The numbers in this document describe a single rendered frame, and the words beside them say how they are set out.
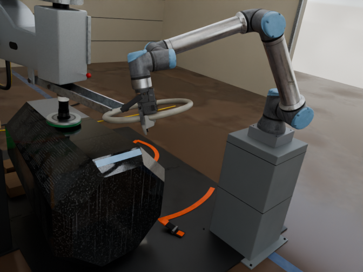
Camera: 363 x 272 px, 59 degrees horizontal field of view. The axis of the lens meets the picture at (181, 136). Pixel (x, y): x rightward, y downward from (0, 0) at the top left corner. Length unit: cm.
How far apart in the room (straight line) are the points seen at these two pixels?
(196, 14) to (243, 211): 616
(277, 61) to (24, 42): 149
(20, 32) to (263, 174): 174
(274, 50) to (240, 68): 534
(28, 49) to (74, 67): 31
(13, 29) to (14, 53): 14
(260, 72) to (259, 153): 479
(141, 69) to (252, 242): 148
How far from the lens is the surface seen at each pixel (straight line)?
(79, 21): 208
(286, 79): 187
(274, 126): 218
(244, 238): 244
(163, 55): 150
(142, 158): 196
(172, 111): 155
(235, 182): 231
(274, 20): 170
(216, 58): 751
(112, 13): 793
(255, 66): 689
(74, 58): 208
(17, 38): 230
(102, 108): 189
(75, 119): 223
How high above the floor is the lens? 168
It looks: 24 degrees down
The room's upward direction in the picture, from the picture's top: 8 degrees clockwise
